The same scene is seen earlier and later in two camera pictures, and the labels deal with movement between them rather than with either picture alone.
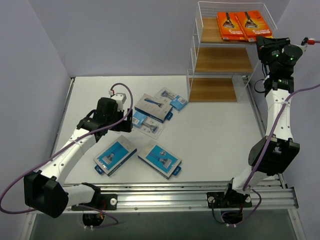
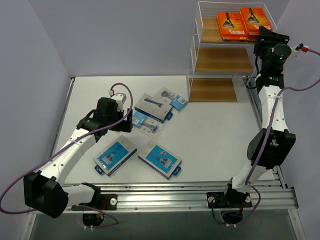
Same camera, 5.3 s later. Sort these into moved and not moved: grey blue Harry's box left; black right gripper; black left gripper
Moved: black right gripper
Not moved: black left gripper; grey blue Harry's box left
